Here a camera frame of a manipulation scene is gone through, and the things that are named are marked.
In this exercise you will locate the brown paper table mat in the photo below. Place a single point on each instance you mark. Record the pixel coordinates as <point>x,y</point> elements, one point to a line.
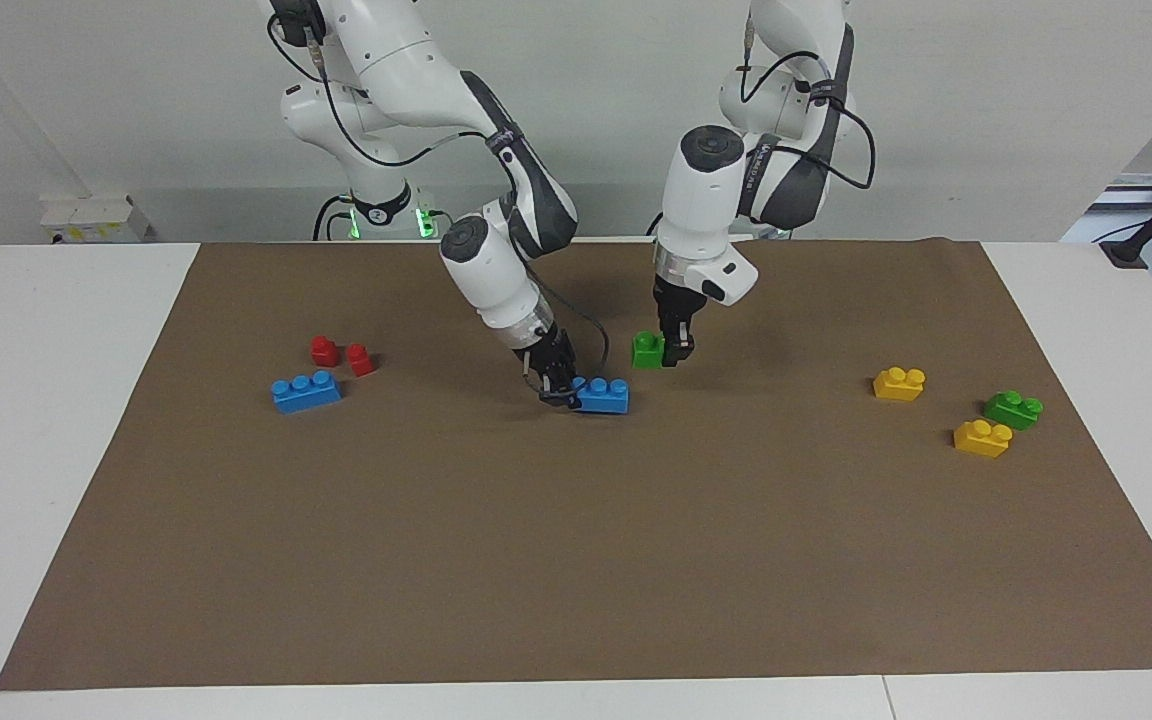
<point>576,550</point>

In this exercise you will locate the white box with yellow label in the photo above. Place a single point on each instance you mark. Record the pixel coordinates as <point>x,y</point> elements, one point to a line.
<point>86,215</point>

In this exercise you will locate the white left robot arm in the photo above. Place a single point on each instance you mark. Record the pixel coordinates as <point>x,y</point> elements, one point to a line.
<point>701,200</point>

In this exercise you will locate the red one-stud toy brick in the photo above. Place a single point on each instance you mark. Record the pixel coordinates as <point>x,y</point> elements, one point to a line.
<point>361,361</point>
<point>324,352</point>

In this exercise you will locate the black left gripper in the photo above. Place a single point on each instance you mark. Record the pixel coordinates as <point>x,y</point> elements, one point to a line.
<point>678,300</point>

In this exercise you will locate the blue three-stud toy brick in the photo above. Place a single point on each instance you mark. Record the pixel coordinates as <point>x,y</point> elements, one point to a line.
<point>306,393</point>
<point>606,400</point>

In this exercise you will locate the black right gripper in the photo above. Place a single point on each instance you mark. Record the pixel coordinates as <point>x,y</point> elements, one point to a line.
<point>548,358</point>

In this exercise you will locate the green two-stud toy brick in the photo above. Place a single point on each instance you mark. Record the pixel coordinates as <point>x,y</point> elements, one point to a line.
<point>1013,410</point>
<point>646,355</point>

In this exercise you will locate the yellow two-stud toy brick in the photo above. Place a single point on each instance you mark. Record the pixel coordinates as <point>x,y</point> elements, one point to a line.
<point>899,385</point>
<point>982,440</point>

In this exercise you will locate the grey metal rail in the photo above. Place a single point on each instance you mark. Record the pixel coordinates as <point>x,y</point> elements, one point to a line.
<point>1136,195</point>

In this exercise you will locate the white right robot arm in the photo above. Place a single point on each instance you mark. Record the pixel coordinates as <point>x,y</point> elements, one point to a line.
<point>406,60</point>

